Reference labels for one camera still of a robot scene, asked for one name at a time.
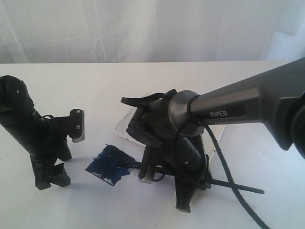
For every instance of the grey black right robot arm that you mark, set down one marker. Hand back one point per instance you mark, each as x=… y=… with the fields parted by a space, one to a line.
x=275 y=98

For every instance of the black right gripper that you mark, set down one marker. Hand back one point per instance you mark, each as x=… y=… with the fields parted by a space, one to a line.
x=187 y=157

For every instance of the white plastic paint tray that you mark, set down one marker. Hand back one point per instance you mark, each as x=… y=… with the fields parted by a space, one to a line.
x=124 y=126

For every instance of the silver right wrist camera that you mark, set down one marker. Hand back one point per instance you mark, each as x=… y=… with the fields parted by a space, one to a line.
x=145 y=174

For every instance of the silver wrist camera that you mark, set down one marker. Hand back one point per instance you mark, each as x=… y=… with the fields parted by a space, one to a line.
x=145 y=174
x=77 y=125

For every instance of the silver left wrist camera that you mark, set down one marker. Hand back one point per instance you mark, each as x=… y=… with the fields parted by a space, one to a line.
x=77 y=125

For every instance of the black paintbrush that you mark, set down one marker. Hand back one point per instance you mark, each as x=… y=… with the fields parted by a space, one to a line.
x=162 y=171

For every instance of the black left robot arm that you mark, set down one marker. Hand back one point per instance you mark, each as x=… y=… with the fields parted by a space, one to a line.
x=17 y=110

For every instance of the white backdrop curtain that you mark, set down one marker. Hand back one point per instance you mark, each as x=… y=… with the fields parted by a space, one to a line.
x=60 y=31

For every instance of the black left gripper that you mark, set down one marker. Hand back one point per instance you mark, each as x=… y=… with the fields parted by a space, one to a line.
x=47 y=144

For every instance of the white paper sheet with square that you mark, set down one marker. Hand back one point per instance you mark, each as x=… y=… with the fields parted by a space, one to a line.
x=90 y=203

